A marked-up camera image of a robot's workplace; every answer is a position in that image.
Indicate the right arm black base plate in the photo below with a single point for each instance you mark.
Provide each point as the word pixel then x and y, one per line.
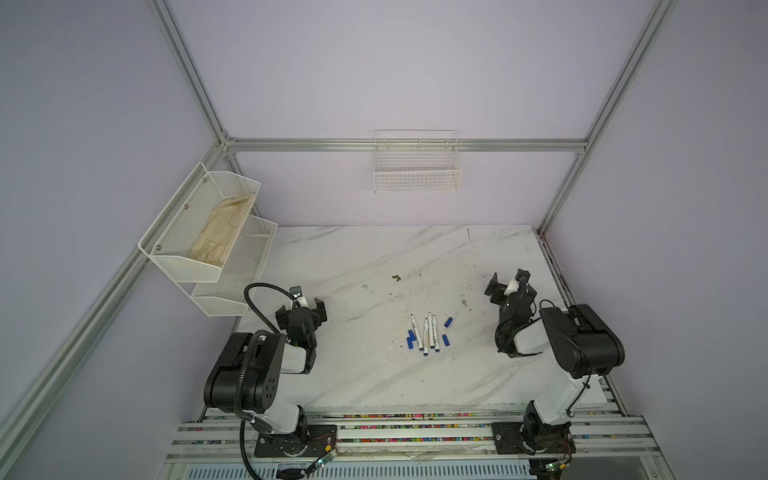
pixel 516 438

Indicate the beige cloth in shelf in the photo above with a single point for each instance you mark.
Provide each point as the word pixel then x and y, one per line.
pixel 217 238

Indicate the white marker pen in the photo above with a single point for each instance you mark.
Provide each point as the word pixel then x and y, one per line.
pixel 426 337
pixel 430 330
pixel 436 340
pixel 416 333

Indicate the white mesh two-tier wall shelf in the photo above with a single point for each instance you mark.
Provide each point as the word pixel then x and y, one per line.
pixel 216 291

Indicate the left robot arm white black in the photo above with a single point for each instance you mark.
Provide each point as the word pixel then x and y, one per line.
pixel 245 378

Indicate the white wire wall basket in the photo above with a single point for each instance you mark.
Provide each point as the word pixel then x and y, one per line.
pixel 416 161

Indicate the aluminium enclosure frame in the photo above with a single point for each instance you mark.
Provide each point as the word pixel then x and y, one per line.
pixel 35 408

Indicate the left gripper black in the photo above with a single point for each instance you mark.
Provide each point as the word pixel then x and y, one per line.
pixel 300 315

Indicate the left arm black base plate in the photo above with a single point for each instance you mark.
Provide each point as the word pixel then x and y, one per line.
pixel 311 441

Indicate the aluminium rail base frame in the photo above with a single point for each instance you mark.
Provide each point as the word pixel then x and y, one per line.
pixel 443 444

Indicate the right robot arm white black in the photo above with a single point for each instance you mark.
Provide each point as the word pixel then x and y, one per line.
pixel 583 346

